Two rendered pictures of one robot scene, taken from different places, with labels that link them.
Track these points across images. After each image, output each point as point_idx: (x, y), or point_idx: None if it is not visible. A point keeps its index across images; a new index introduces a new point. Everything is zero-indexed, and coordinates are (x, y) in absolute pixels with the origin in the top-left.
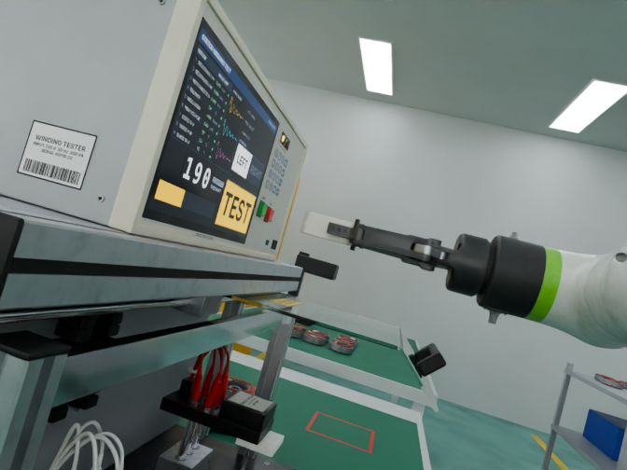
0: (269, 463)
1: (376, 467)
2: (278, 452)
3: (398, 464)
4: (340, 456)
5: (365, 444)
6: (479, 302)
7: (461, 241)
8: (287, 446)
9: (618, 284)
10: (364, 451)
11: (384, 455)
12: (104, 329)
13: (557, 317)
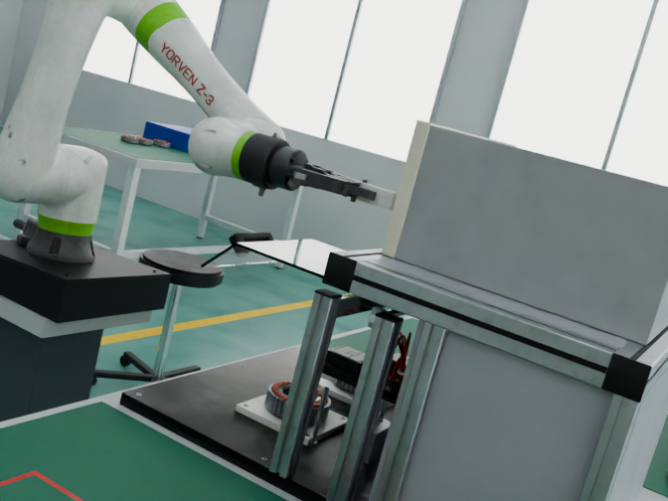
0: (260, 458)
1: (68, 452)
2: (219, 491)
3: (10, 449)
4: (113, 474)
5: (17, 485)
6: (274, 188)
7: (307, 158)
8: (194, 498)
9: None
10: (47, 474)
11: (10, 464)
12: None
13: None
